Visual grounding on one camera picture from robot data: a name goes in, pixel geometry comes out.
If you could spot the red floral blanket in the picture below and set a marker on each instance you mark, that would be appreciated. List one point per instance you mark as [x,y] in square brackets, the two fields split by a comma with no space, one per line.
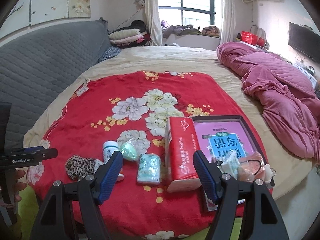
[134,107]

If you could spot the wall painting panels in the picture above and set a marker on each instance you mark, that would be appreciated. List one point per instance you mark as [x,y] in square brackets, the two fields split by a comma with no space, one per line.
[32,12]

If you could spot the white curtain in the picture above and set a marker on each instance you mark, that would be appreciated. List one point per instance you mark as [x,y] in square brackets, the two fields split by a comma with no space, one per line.
[153,21]
[228,21]

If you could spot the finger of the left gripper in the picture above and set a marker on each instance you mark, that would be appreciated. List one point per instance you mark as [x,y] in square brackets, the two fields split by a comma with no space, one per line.
[40,154]
[32,149]

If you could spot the blue patterned pillow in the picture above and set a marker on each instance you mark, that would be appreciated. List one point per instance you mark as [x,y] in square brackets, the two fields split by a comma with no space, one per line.
[109,53]

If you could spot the grey quilted headboard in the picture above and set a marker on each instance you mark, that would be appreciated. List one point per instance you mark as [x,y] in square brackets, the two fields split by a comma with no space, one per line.
[38,66]

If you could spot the dark shallow box tray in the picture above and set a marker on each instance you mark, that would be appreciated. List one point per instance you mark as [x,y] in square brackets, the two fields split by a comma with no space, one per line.
[234,117]

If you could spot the green floral tissue pack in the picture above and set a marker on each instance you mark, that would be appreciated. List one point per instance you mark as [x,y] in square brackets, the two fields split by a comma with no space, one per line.
[149,169]

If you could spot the folded blankets stack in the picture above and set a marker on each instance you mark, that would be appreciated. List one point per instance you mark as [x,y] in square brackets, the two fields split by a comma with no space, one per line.
[134,35]

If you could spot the clothes on window sill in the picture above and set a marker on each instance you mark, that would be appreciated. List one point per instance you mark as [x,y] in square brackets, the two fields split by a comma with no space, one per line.
[181,30]

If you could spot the red tissue pack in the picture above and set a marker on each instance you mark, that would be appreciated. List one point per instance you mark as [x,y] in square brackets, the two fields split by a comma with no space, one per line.
[180,144]

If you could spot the left white curtain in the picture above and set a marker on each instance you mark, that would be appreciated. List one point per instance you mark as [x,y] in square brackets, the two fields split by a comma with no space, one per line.
[153,21]

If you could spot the right white curtain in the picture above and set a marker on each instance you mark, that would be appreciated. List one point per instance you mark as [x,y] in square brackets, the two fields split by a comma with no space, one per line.
[228,21]

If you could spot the beige bed sheet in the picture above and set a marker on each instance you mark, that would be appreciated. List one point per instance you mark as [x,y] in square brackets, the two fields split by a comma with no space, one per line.
[291,172]

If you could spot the pink quilted duvet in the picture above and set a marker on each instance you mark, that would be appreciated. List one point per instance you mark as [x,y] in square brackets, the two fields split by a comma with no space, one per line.
[290,105]

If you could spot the leopard print cloth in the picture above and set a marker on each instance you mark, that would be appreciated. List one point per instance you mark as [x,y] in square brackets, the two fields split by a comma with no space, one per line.
[78,167]

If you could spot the white supplement bottle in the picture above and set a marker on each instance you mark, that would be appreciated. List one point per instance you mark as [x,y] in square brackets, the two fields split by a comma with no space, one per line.
[109,147]

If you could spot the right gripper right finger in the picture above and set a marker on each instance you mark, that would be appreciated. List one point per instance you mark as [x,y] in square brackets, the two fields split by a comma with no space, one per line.
[261,219]

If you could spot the plush bear pink dress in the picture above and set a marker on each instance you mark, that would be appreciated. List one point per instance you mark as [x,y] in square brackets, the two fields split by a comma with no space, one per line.
[269,173]

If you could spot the green item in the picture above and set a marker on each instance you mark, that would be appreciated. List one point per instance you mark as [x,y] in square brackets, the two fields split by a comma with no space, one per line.
[128,151]

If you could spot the person's left hand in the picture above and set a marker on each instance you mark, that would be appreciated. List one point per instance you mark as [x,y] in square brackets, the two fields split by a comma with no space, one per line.
[14,185]

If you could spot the black wall television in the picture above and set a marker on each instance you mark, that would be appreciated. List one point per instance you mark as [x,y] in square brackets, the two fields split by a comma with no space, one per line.
[305,41]

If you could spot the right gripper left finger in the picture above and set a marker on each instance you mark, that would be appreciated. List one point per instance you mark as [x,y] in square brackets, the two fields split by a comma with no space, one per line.
[55,219]

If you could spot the red gift bags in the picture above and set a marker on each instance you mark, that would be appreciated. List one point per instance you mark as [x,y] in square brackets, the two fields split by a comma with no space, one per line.
[255,36]

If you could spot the pink book in tray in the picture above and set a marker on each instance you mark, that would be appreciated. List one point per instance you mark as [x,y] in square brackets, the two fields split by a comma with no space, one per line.
[217,138]

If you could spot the small white tissue pack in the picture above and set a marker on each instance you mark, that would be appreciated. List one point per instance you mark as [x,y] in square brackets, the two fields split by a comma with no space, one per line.
[230,164]

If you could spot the window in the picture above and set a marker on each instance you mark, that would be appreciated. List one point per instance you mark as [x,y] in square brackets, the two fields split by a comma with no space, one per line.
[198,13]

